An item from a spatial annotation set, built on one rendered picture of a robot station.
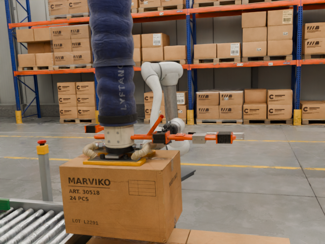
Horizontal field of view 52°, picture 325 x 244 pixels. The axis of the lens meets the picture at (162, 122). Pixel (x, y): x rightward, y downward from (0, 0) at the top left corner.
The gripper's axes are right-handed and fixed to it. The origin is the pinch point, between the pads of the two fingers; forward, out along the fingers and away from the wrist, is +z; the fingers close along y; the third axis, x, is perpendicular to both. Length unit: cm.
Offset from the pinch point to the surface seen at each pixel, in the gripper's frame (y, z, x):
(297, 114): 92, -696, -158
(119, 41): -52, 9, 20
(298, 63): -32, -700, -157
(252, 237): 66, -19, -48
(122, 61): -42.0, 7.9, 19.0
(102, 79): -33.3, 9.5, 30.3
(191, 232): 66, -18, -11
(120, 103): -20.1, 8.8, 21.1
